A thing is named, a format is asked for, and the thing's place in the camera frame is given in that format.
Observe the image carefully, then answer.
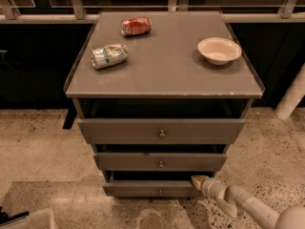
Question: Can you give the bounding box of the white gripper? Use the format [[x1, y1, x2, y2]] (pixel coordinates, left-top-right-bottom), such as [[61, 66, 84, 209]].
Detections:
[[192, 175, 244, 219]]

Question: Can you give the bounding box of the grey bottom drawer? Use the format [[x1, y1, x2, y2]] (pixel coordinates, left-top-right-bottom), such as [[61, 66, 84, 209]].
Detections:
[[103, 171, 214, 198]]

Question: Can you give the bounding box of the grey drawer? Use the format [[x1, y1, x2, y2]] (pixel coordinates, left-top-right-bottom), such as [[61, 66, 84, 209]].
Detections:
[[77, 118, 245, 145], [93, 153, 227, 172], [103, 171, 214, 198]]

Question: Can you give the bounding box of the grey middle drawer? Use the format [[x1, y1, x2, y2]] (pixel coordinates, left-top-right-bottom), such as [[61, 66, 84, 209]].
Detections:
[[93, 153, 227, 172]]

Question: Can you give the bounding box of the grey drawer cabinet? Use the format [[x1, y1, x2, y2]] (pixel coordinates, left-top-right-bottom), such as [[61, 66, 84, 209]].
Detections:
[[63, 10, 266, 177]]

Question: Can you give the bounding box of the grey top drawer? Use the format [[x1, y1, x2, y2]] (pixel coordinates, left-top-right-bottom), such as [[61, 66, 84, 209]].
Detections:
[[77, 118, 245, 145]]

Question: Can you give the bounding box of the white diagonal pole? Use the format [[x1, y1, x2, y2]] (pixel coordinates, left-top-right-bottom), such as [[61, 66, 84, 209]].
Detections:
[[274, 63, 305, 120]]

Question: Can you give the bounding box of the white paper bowl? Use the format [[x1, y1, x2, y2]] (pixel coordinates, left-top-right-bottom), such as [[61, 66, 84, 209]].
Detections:
[[197, 37, 242, 65]]

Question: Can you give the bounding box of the green white soda can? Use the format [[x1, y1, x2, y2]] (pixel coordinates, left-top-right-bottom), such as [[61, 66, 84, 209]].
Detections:
[[90, 44, 129, 70]]

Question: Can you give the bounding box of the clear plastic bin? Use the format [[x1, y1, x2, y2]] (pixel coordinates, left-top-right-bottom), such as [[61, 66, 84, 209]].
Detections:
[[0, 208, 59, 229]]

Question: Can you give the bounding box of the orange crushed soda can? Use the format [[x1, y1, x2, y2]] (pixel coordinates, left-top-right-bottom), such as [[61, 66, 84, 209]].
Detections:
[[121, 17, 152, 36]]

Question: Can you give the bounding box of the metal railing frame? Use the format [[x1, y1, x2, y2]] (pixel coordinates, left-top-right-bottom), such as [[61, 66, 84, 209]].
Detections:
[[0, 0, 305, 24]]

